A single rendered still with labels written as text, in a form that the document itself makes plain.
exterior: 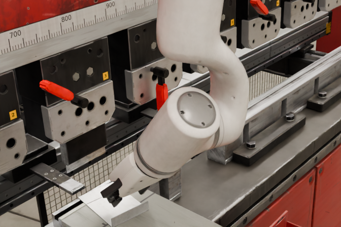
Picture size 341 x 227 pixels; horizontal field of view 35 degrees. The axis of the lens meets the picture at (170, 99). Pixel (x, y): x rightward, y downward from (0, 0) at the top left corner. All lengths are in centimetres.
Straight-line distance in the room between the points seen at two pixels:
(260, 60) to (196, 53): 127
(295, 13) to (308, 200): 56
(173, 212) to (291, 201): 58
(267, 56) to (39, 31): 126
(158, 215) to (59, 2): 45
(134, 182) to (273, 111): 78
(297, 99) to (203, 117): 97
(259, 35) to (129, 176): 63
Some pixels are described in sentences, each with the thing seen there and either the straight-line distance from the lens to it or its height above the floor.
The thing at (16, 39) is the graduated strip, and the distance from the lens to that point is 89.
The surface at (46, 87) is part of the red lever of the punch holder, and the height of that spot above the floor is 131.
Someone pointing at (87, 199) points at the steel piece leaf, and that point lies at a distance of 114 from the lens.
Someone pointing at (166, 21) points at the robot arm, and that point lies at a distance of 73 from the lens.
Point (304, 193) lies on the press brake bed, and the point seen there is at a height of 71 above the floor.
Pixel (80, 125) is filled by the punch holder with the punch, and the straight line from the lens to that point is 101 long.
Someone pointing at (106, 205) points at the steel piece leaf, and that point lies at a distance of 112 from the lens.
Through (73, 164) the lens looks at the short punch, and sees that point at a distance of 109.
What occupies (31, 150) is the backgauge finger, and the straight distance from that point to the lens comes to 128.
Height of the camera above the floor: 165
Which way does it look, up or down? 25 degrees down
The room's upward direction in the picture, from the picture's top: 2 degrees counter-clockwise
